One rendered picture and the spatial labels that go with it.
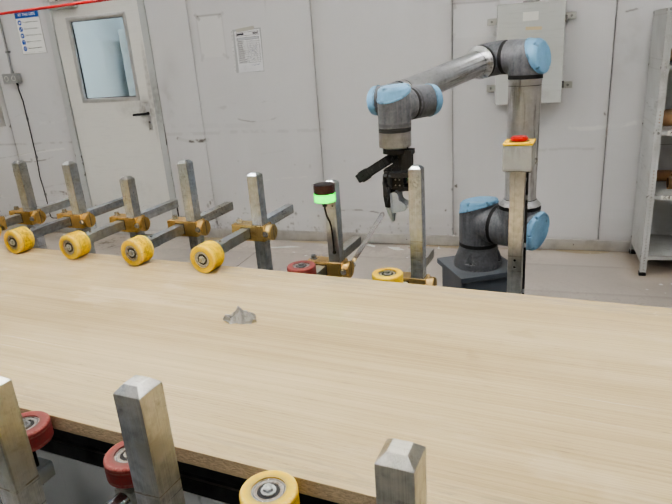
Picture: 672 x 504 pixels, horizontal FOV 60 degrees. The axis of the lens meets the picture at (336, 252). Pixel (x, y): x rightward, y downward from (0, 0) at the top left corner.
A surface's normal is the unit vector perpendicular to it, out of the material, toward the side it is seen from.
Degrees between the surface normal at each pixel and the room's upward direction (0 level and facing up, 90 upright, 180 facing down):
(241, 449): 0
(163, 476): 90
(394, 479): 90
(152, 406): 90
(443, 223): 90
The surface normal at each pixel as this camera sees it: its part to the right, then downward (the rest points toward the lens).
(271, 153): -0.31, 0.33
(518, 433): -0.07, -0.94
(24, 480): 0.92, 0.07
